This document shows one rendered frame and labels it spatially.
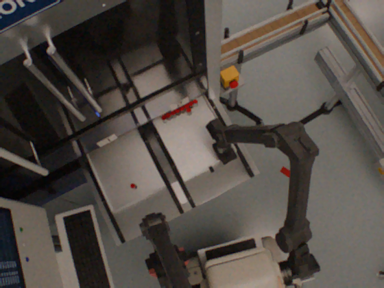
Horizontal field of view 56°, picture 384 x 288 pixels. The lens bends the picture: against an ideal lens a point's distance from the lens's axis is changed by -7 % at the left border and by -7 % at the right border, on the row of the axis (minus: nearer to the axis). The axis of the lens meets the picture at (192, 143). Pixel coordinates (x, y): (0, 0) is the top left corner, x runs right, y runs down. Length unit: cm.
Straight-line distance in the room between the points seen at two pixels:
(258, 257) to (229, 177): 57
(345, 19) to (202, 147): 94
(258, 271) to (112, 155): 90
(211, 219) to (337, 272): 90
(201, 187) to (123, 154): 38
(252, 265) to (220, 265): 10
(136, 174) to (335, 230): 147
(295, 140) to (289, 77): 180
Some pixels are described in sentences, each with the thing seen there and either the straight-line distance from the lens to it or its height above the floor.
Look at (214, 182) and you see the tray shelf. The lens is 168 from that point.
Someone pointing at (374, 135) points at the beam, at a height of 55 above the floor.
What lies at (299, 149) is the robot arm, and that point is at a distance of 106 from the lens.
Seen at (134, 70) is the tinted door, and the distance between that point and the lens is 124.
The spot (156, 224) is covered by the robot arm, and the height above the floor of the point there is 137.
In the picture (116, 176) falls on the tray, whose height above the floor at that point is 88.
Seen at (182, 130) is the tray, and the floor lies 88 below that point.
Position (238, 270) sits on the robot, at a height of 135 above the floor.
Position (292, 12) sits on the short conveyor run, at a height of 96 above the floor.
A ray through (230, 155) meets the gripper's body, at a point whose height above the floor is 101.
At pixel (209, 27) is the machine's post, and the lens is 122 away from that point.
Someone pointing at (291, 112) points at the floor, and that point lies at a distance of 275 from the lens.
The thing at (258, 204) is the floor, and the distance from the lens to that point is 257.
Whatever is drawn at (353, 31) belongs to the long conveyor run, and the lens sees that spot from 198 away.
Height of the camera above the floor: 254
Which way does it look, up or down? 75 degrees down
